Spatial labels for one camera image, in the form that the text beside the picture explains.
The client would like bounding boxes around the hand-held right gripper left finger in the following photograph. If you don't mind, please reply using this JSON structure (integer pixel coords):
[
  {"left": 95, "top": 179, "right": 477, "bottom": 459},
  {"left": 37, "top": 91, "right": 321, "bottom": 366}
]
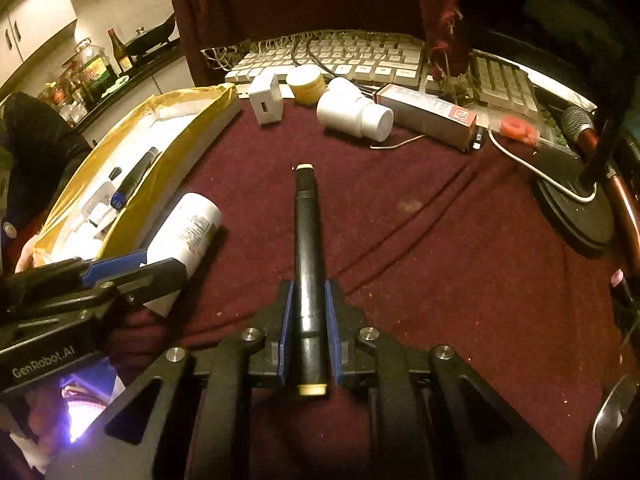
[{"left": 45, "top": 280, "right": 293, "bottom": 480}]

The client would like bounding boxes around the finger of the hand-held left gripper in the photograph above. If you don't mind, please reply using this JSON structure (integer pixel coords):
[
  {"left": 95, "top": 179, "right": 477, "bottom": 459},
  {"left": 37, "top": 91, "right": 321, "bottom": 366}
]
[
  {"left": 80, "top": 252, "right": 148, "bottom": 283},
  {"left": 107, "top": 257, "right": 188, "bottom": 306}
]

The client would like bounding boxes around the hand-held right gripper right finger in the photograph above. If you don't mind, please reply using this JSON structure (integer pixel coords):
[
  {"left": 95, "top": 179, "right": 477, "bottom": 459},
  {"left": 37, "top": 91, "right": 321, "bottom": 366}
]
[{"left": 325, "top": 279, "right": 576, "bottom": 480}]

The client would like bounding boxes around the white bottle with printed label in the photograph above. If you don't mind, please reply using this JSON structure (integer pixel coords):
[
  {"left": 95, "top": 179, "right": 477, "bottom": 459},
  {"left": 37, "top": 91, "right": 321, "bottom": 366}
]
[{"left": 145, "top": 191, "right": 223, "bottom": 283}]

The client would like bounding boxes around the black marker pen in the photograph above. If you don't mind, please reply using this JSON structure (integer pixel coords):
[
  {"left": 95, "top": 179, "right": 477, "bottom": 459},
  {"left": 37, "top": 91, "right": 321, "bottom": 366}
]
[{"left": 109, "top": 146, "right": 161, "bottom": 211}]

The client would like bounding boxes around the black pen with cork tips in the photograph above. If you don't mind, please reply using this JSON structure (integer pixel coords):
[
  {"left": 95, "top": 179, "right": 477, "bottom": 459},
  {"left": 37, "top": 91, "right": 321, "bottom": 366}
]
[{"left": 291, "top": 162, "right": 331, "bottom": 400}]

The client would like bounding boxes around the yellow taped foam box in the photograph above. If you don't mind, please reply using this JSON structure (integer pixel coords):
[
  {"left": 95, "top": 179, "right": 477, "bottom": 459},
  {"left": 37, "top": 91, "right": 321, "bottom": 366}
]
[{"left": 30, "top": 82, "right": 243, "bottom": 318}]

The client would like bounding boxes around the maroon tablecloth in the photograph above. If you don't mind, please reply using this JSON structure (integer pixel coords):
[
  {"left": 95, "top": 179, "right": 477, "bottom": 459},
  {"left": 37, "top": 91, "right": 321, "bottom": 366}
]
[{"left": 107, "top": 90, "right": 640, "bottom": 480}]

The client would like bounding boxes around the dark cloth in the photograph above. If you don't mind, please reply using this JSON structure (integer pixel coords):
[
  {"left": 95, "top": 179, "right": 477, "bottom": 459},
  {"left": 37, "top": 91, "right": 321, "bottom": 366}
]
[{"left": 0, "top": 92, "right": 93, "bottom": 261}]

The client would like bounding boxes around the cluster of small jars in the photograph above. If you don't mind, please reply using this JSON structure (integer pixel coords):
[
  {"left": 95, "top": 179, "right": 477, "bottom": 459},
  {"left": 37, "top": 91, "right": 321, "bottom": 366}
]
[{"left": 42, "top": 77, "right": 88, "bottom": 121}]

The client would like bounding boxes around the large oil bottle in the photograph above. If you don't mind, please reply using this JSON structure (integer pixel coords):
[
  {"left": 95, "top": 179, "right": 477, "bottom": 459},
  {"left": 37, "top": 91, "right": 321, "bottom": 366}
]
[{"left": 75, "top": 37, "right": 118, "bottom": 96}]

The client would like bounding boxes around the white kitchen base cabinet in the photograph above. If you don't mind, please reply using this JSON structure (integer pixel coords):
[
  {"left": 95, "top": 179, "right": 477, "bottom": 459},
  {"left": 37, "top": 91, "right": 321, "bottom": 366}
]
[{"left": 82, "top": 55, "right": 196, "bottom": 146}]

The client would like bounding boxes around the white charger cube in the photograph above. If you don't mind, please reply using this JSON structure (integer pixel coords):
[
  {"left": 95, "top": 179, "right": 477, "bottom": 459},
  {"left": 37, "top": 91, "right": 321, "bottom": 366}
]
[{"left": 247, "top": 72, "right": 283, "bottom": 127}]

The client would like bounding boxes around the dark sauce bottle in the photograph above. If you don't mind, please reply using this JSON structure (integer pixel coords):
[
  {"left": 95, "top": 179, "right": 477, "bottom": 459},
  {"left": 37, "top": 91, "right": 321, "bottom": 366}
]
[{"left": 107, "top": 28, "right": 133, "bottom": 75}]

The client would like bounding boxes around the white bottle with wide cap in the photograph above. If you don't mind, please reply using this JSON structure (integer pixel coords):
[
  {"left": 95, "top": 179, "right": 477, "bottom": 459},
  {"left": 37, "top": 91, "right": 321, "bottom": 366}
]
[{"left": 316, "top": 77, "right": 395, "bottom": 142}]

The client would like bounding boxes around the black wok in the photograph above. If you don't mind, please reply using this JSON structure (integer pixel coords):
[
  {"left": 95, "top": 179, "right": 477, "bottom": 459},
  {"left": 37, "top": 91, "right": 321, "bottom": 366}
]
[{"left": 125, "top": 12, "right": 180, "bottom": 56}]

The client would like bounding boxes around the long box with red label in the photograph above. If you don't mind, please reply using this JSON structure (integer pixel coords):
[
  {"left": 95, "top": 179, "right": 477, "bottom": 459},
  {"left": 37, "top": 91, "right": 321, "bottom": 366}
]
[{"left": 375, "top": 82, "right": 478, "bottom": 152}]

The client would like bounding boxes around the yellow jar with white lid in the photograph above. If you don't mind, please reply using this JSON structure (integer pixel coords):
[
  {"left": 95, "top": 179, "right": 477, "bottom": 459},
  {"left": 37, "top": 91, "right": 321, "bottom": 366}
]
[{"left": 286, "top": 65, "right": 327, "bottom": 107}]

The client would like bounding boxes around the white keyboard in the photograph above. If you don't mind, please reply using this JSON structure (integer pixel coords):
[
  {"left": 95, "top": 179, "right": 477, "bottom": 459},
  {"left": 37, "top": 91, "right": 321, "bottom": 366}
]
[{"left": 200, "top": 30, "right": 543, "bottom": 118}]

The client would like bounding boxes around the black flat device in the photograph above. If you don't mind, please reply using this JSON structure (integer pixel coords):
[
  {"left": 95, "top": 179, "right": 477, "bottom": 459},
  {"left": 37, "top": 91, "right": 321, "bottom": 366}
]
[{"left": 587, "top": 372, "right": 640, "bottom": 468}]

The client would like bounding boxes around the red microphone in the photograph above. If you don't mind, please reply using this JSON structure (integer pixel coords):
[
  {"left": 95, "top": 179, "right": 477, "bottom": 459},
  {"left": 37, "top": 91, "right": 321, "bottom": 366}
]
[{"left": 559, "top": 105, "right": 640, "bottom": 261}]

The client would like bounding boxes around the white wall cabinet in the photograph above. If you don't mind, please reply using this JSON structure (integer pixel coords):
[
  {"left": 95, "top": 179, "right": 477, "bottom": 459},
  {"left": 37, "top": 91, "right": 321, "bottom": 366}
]
[{"left": 0, "top": 0, "right": 78, "bottom": 86}]

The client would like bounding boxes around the white cable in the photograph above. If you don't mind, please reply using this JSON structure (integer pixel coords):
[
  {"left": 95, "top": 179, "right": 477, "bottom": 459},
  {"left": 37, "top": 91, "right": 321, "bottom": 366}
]
[{"left": 486, "top": 130, "right": 598, "bottom": 203}]

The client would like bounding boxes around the red ring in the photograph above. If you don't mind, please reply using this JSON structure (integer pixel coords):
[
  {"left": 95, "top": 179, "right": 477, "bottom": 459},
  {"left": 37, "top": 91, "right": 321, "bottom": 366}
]
[{"left": 500, "top": 117, "right": 540, "bottom": 143}]

